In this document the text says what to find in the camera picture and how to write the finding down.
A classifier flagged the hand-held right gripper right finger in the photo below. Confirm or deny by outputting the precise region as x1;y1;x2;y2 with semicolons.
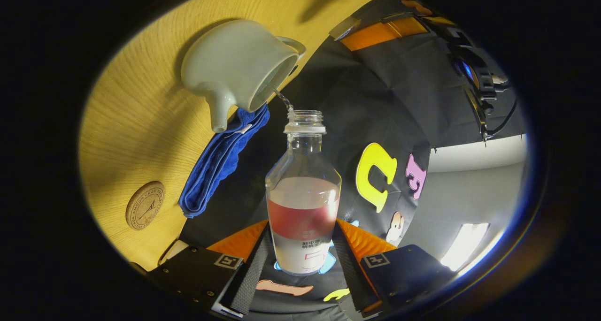
333;218;459;315

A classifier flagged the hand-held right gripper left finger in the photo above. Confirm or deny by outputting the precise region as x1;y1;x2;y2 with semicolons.
146;220;274;318

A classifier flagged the clear water bottle red label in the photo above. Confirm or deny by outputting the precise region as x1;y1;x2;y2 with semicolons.
265;110;342;276

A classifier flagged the round cork coaster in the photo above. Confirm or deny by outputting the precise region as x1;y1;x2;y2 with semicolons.
125;181;166;230

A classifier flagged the white ceramic teacup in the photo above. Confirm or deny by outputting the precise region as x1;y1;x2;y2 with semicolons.
181;20;307;133

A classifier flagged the blue folded towel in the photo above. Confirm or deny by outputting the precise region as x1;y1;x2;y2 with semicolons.
179;103;270;218

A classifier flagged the ceiling light panel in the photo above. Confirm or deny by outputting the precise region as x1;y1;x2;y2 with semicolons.
441;223;490;271

